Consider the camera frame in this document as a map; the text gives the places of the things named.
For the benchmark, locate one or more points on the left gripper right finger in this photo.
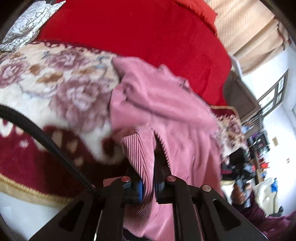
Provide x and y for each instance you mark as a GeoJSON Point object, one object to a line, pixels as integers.
{"type": "Point", "coordinates": [202, 213]}

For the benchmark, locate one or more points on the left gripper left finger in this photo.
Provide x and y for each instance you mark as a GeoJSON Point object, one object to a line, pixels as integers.
{"type": "Point", "coordinates": [95, 216]}

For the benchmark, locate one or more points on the pink corduroy jacket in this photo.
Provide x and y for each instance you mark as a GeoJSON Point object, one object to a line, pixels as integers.
{"type": "Point", "coordinates": [152, 108]}

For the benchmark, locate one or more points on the person's right hand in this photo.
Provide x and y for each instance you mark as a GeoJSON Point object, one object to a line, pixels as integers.
{"type": "Point", "coordinates": [239, 197]}

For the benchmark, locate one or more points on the floral plush blanket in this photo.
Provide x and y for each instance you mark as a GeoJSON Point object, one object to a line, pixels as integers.
{"type": "Point", "coordinates": [65, 93]}

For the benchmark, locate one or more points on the beige dotted curtain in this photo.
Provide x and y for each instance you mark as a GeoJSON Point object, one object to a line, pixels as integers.
{"type": "Point", "coordinates": [249, 31]}

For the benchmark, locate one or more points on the red pillow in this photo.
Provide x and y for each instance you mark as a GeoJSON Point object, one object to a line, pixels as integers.
{"type": "Point", "coordinates": [202, 11]}

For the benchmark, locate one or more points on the red quilt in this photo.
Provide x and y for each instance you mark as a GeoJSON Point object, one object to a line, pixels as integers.
{"type": "Point", "coordinates": [158, 32]}

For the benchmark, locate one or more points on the white crackle-pattern pillow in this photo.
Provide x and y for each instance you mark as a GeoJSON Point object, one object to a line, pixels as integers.
{"type": "Point", "coordinates": [26, 28]}

